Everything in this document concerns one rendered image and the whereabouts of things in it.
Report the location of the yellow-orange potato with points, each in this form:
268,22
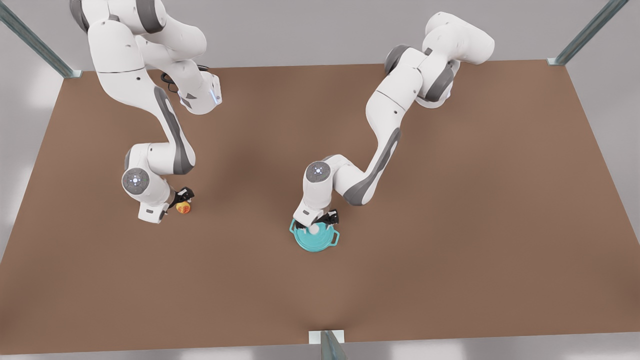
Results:
183,207

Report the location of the teal pot lid white knob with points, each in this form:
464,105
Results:
316,235

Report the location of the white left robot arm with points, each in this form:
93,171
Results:
390,110

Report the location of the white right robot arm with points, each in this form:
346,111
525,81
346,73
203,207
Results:
150,100

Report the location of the silver frame post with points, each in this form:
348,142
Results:
585,34
327,344
35,41

